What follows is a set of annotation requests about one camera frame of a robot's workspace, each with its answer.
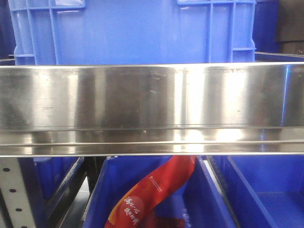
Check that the red printed bag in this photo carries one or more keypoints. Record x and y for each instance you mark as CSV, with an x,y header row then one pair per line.
x,y
150,191

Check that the blue bin lower right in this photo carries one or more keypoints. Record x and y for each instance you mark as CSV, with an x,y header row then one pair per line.
x,y
263,191

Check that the blue bin lower left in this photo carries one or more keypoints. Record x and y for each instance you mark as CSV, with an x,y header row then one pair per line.
x,y
53,183

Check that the stainless steel shelf rail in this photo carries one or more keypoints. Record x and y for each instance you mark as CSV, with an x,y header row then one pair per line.
x,y
188,109

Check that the grey perforated shelf upright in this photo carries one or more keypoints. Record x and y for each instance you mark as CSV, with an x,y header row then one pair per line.
x,y
14,192

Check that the blue bin lower middle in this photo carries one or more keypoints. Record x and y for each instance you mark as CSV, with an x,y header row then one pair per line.
x,y
197,204

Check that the blue bin on top shelf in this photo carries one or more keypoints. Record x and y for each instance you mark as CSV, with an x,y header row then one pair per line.
x,y
89,32

